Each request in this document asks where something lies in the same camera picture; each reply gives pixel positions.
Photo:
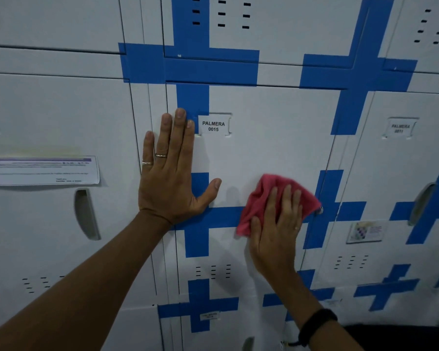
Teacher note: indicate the white paper notice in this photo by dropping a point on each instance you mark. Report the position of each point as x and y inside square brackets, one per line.
[40, 171]

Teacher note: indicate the black wristband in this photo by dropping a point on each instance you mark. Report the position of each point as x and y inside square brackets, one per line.
[316, 323]

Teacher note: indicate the bank of white blue-cross lockers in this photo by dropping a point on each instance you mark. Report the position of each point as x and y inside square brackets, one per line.
[285, 124]

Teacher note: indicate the person's left hand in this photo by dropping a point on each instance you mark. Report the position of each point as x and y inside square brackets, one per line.
[164, 193]

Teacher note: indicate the person's left middle finger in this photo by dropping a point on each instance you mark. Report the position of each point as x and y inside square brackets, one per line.
[177, 137]

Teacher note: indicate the small white locker label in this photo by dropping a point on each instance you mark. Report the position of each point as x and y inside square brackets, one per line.
[209, 316]

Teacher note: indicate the person's left little finger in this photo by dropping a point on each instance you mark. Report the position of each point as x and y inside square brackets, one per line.
[147, 149]

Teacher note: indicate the person's right middle finger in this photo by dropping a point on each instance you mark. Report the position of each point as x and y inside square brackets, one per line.
[285, 202]

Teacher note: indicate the person's right hand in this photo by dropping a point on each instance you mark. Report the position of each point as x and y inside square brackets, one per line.
[276, 244]

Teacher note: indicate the person's left forearm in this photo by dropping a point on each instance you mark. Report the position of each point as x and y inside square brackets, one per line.
[80, 292]

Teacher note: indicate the person's right forearm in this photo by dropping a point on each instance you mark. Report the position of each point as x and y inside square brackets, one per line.
[307, 310]

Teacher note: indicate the person's left thumb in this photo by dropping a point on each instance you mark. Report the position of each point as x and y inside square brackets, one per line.
[209, 192]

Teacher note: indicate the small patterned sticker card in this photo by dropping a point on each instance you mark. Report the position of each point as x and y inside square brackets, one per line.
[366, 232]

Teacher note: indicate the white locker name label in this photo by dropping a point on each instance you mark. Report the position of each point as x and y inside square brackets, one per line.
[214, 126]
[400, 128]

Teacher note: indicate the pink cleaning cloth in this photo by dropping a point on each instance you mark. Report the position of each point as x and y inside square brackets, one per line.
[259, 201]

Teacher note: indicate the person's right thumb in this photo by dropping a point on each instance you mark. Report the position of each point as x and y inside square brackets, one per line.
[255, 232]

